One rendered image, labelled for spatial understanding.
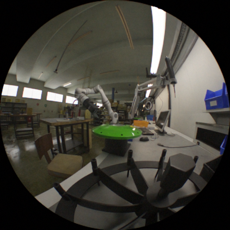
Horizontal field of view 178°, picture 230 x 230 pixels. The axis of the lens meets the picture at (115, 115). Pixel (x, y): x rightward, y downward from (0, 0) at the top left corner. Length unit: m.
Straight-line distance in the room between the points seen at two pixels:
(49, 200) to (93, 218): 0.13
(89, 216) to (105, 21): 3.51
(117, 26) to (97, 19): 0.75
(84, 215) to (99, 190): 0.11
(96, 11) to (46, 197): 3.41
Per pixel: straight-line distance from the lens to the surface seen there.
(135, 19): 3.25
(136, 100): 0.88
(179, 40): 1.38
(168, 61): 0.55
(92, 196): 0.27
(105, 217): 0.25
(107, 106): 0.95
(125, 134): 0.34
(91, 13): 3.26
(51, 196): 0.30
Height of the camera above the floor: 1.16
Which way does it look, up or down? 1 degrees down
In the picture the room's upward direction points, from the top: 3 degrees clockwise
